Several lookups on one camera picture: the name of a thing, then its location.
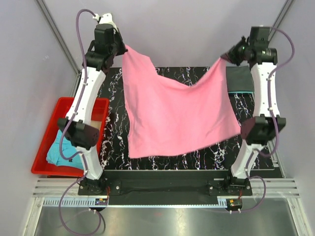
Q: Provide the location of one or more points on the red plastic bin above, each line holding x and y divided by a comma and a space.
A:
40, 165

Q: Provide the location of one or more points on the aluminium frame post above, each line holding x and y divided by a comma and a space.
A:
57, 34
275, 28

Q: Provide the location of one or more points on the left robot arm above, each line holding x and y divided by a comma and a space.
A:
76, 125

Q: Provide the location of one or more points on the slotted cable duct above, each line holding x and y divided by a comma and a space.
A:
98, 203

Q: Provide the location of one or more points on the folded dark grey t shirt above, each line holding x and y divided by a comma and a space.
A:
239, 79

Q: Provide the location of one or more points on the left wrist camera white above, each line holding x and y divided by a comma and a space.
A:
106, 18

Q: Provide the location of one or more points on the left aluminium frame post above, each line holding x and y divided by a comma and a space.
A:
57, 34

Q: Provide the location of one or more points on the right aluminium frame post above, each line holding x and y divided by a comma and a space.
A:
275, 28

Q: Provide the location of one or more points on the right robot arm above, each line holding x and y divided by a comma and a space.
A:
266, 122

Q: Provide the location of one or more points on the pink t shirt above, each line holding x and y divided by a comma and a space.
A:
168, 118

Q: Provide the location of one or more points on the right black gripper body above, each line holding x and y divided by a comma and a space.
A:
237, 54

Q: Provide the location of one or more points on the folded teal t shirt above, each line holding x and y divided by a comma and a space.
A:
241, 92

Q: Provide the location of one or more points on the beige t shirt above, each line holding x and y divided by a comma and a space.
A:
96, 124

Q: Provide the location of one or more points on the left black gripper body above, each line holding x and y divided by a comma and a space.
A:
118, 47

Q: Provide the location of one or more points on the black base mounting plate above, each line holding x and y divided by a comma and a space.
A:
166, 188

